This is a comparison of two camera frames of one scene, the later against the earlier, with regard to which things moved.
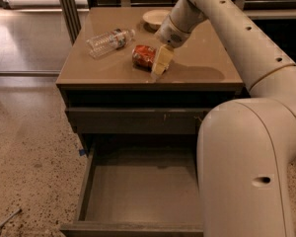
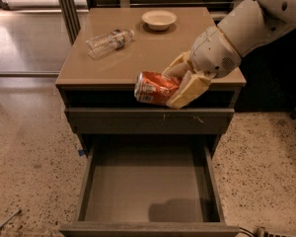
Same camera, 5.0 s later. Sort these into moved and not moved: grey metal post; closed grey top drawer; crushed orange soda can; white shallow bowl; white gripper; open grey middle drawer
Moved: white gripper; crushed orange soda can
Not moved: open grey middle drawer; closed grey top drawer; grey metal post; white shallow bowl
